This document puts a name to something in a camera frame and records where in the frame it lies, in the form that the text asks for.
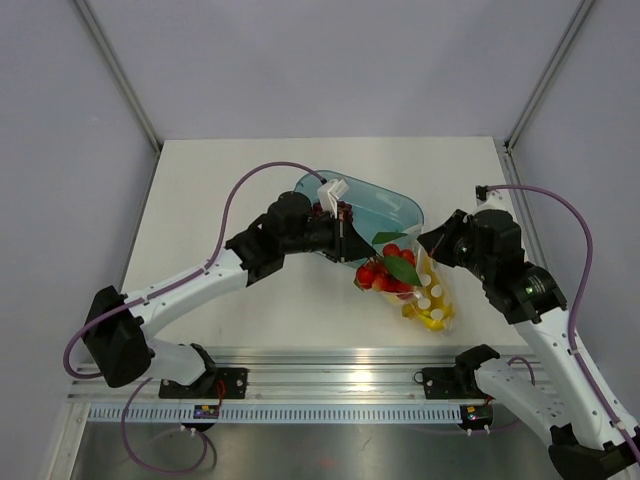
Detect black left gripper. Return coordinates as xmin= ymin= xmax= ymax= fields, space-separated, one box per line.
xmin=281 ymin=208 xmax=376 ymax=264

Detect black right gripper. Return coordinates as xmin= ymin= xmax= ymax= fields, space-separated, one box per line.
xmin=419 ymin=209 xmax=495 ymax=282

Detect red strawberries with leaves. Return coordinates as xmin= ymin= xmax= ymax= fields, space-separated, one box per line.
xmin=354 ymin=232 xmax=423 ymax=301

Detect clear dotted zip bag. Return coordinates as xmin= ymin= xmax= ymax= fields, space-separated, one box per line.
xmin=354 ymin=231 xmax=455 ymax=333

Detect yellow banana bunch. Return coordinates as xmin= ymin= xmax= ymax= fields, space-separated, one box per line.
xmin=401 ymin=257 xmax=455 ymax=332

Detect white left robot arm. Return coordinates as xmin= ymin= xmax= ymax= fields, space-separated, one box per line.
xmin=82 ymin=191 xmax=375 ymax=398

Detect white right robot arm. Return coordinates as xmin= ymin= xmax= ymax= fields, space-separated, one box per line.
xmin=418 ymin=209 xmax=639 ymax=479

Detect dark red grape bunch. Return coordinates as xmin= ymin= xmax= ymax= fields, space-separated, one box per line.
xmin=312 ymin=201 xmax=353 ymax=222

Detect teal plastic tray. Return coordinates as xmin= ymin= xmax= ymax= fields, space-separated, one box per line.
xmin=318 ymin=170 xmax=425 ymax=255

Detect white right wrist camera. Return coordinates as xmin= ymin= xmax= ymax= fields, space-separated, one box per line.
xmin=472 ymin=186 xmax=507 ymax=215

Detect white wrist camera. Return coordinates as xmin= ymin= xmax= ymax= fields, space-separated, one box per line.
xmin=317 ymin=178 xmax=349 ymax=218
xmin=472 ymin=186 xmax=507 ymax=215

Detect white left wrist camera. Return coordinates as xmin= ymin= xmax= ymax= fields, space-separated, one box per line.
xmin=317 ymin=178 xmax=349 ymax=218

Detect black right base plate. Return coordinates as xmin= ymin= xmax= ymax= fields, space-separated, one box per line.
xmin=413 ymin=367 xmax=487 ymax=400

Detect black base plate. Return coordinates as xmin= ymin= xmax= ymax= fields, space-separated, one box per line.
xmin=159 ymin=367 xmax=249 ymax=400
xmin=413 ymin=367 xmax=487 ymax=400

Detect aluminium mounting rail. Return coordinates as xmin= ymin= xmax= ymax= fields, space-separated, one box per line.
xmin=67 ymin=347 xmax=561 ymax=401

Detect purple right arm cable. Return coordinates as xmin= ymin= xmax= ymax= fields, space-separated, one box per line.
xmin=474 ymin=184 xmax=640 ymax=451

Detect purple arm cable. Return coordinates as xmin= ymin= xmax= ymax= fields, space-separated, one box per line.
xmin=474 ymin=184 xmax=640 ymax=451
xmin=62 ymin=160 xmax=326 ymax=472

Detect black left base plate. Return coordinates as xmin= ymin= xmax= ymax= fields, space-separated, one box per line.
xmin=159 ymin=367 xmax=249 ymax=400

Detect right aluminium frame post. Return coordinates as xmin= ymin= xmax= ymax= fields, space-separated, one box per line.
xmin=504 ymin=0 xmax=598 ymax=155

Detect aluminium frame post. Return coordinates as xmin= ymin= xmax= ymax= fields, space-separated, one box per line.
xmin=70 ymin=0 xmax=163 ymax=159
xmin=504 ymin=0 xmax=598 ymax=155

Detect left aluminium frame post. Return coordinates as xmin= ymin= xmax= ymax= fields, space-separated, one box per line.
xmin=70 ymin=0 xmax=163 ymax=159

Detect white slotted cable duct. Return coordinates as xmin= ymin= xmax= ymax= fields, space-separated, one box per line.
xmin=88 ymin=403 xmax=462 ymax=425

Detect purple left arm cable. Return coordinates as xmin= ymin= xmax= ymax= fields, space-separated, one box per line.
xmin=62 ymin=160 xmax=326 ymax=472

